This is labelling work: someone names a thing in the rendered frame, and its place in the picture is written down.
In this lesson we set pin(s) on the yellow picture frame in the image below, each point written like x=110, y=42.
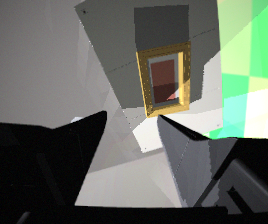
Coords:
x=165, y=78

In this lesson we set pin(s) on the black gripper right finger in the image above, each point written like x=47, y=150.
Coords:
x=197, y=162

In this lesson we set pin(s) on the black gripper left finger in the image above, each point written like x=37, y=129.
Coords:
x=64, y=154

